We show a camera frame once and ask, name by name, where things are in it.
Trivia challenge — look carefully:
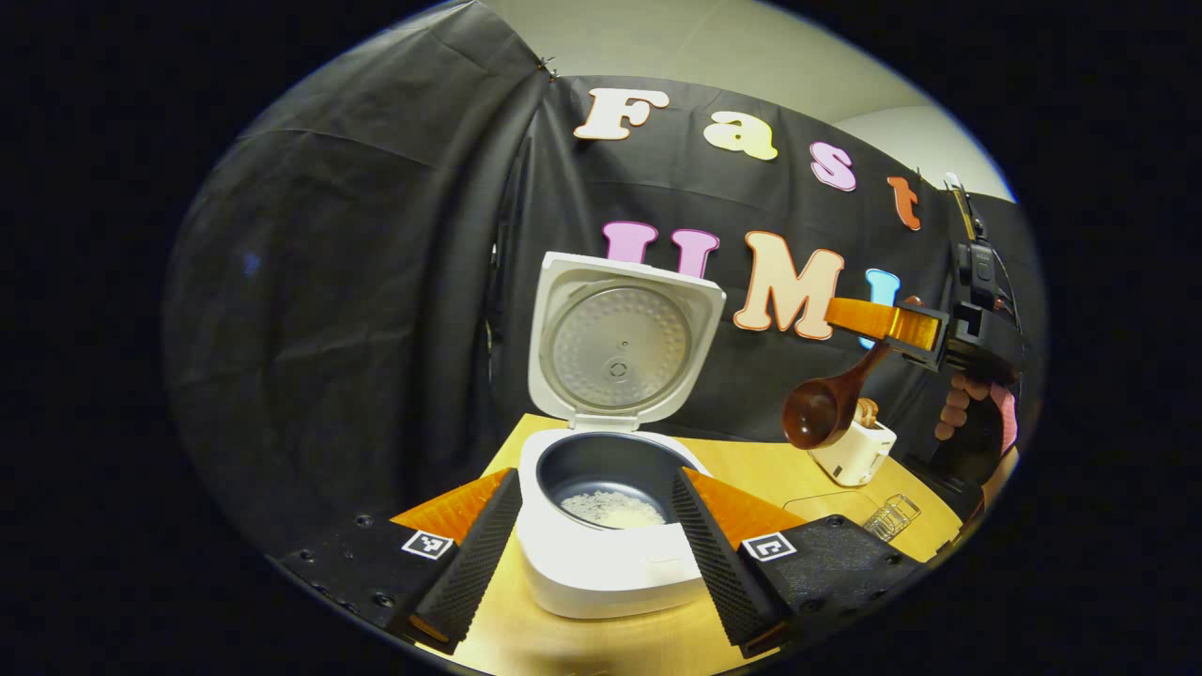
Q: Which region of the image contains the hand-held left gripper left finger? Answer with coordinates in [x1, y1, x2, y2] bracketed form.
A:
[280, 467, 524, 656]

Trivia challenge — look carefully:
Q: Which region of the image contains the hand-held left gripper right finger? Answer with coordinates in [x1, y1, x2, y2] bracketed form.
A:
[671, 467, 931, 660]

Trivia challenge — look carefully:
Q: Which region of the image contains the white rice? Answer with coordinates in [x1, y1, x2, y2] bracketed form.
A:
[561, 490, 668, 530]

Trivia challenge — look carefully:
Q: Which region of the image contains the brown wooden spoon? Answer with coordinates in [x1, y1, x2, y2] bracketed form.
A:
[781, 296, 926, 452]

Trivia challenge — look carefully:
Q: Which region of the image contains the white rice cooker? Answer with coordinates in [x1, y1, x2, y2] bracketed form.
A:
[515, 251, 729, 621]

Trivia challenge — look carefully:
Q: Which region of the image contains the clear plastic container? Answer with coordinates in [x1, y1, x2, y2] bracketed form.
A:
[782, 490, 884, 527]

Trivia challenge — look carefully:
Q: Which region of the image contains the cream white toaster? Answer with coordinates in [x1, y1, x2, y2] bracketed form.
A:
[808, 418, 898, 487]

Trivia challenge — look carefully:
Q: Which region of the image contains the black backdrop cloth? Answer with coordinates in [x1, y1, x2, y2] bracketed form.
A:
[162, 0, 1048, 564]

